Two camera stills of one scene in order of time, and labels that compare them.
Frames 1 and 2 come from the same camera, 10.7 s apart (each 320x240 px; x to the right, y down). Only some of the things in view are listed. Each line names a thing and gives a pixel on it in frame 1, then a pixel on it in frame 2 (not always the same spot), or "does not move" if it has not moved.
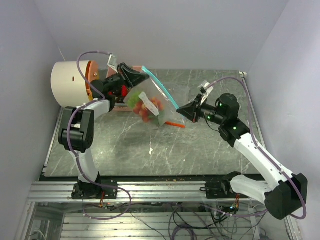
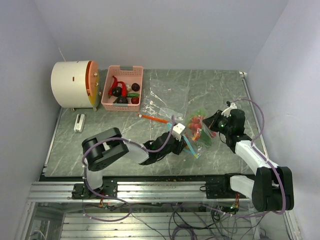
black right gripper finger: (190, 112) → (212, 123)
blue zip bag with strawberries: (149, 101) → (197, 137)
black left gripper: (132, 77) → (179, 145)
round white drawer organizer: (70, 86) does not move
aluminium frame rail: (131, 192) does not move
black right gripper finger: (192, 107) → (210, 121)
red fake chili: (124, 90) does not move
